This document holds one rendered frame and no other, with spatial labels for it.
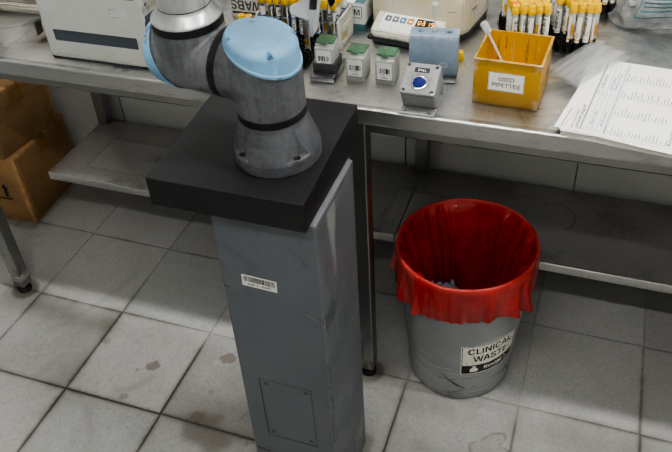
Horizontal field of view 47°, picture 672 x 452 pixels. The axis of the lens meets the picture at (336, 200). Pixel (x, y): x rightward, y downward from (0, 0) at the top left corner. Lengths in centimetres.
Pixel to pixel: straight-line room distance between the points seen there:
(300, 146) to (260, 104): 11
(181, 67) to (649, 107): 88
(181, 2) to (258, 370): 77
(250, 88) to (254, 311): 47
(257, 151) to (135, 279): 136
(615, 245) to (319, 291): 106
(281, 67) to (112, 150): 156
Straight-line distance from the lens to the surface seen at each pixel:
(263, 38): 120
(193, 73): 125
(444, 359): 199
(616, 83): 166
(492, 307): 182
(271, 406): 170
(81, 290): 258
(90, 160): 266
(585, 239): 221
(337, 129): 136
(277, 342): 152
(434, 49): 162
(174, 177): 132
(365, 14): 185
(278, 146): 125
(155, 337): 236
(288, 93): 121
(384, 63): 161
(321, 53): 165
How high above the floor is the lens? 169
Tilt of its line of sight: 38 degrees down
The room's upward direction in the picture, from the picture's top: 4 degrees counter-clockwise
